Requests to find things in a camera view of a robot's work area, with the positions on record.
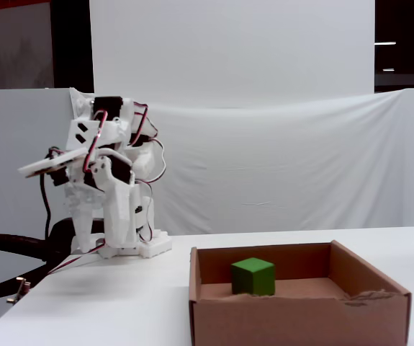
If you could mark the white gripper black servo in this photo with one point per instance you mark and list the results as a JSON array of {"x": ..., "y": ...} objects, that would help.
[{"x": 117, "y": 202}]

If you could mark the green cube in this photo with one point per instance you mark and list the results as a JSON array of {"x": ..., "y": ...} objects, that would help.
[{"x": 253, "y": 277}]

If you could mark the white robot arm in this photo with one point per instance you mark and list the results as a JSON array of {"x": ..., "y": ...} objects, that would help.
[{"x": 91, "y": 133}]

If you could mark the brown cardboard box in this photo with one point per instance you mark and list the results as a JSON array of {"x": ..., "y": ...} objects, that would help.
[{"x": 300, "y": 324}]

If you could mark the small metal clamp screw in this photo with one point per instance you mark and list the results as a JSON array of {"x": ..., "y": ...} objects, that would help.
[{"x": 22, "y": 286}]

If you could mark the light grey partition panel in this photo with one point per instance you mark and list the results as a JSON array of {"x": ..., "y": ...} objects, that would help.
[{"x": 12, "y": 137}]

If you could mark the white draped cloth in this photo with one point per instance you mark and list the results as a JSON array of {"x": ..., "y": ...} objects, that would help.
[{"x": 282, "y": 162}]

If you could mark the white backdrop screen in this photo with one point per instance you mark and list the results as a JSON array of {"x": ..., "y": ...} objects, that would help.
[{"x": 228, "y": 47}]

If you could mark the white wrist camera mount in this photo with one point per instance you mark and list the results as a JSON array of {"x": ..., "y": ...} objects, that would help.
[{"x": 48, "y": 164}]

